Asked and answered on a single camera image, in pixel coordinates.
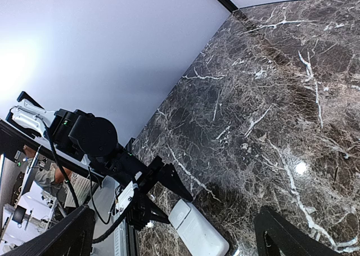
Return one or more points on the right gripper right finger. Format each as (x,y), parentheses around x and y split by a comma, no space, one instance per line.
(275,236)

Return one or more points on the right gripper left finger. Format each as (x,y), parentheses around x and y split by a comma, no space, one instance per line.
(71,236)

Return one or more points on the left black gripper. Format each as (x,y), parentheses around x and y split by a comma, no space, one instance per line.
(147,177)

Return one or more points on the white remote control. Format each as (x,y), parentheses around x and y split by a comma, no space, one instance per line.
(196,232)

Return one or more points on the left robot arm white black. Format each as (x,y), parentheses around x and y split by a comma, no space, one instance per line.
(94,141)

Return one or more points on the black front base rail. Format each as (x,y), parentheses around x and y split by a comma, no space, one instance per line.
(13,140)

